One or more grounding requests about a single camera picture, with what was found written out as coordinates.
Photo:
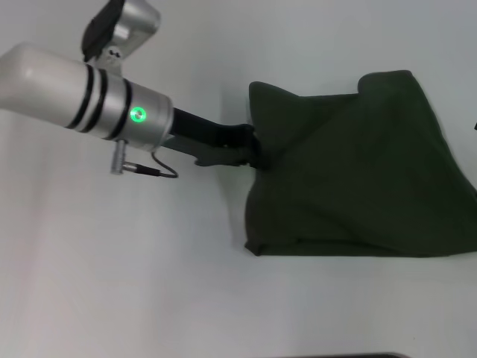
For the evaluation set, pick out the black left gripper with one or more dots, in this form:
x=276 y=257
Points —
x=208 y=138

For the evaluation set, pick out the dark green FREE t-shirt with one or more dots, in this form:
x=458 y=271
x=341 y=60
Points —
x=354 y=168

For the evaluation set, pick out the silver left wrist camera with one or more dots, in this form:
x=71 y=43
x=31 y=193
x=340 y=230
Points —
x=123 y=30

